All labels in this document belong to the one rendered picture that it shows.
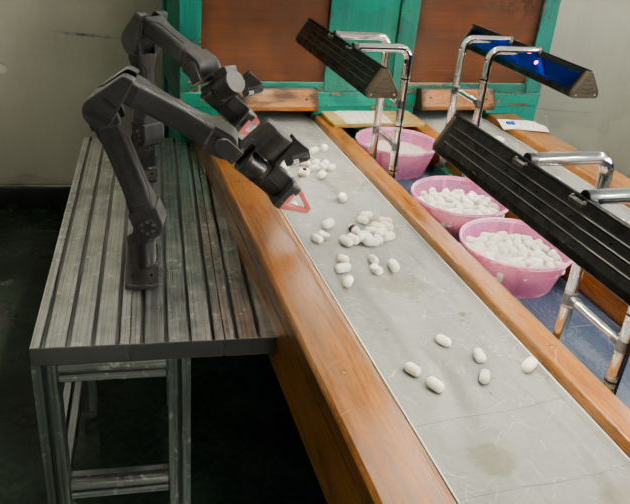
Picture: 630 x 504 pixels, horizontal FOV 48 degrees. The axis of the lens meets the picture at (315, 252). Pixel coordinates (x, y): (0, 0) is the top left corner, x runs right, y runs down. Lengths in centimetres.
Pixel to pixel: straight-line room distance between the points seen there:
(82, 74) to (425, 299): 227
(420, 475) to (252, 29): 169
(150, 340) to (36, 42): 216
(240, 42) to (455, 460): 164
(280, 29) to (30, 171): 159
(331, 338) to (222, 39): 135
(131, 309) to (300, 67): 122
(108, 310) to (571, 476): 91
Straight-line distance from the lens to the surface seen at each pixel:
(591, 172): 230
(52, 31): 333
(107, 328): 143
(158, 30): 196
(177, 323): 143
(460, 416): 117
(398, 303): 142
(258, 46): 239
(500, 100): 278
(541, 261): 170
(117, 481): 161
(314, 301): 134
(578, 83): 194
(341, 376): 116
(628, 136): 423
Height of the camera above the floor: 146
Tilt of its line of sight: 27 degrees down
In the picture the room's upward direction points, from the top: 5 degrees clockwise
